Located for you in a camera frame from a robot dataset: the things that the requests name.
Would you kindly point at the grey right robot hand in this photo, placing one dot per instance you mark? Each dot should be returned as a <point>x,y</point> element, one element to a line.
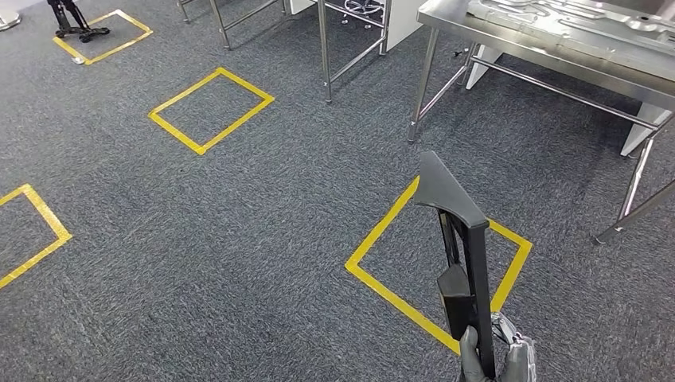
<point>519,358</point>

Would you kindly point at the black plastic plate part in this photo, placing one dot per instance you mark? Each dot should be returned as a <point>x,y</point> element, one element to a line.
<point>477,263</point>

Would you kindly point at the stainless steel workbench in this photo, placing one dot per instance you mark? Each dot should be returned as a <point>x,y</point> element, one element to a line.
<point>527,39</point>

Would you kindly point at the white panel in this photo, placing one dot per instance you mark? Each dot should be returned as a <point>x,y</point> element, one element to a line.
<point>482,66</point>
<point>646,126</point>

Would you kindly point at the aluminium jig plate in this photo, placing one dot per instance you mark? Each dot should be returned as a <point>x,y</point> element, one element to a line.
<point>569,21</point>

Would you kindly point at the white cabinet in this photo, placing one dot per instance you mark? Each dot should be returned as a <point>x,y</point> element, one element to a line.
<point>411,16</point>

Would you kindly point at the stainless steel table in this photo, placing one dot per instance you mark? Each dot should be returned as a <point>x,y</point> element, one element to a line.
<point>324,53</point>

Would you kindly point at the chrome stool base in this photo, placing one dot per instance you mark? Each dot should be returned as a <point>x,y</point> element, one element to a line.
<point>364,8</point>

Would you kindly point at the small white tag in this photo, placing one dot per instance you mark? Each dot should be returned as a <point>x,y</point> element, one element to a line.
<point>79,60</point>

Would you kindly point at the black tripod dolly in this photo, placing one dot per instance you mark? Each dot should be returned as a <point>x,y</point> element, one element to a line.
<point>74,23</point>

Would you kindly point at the chrome stanchion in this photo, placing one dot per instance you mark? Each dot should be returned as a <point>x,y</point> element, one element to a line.
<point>8,21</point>

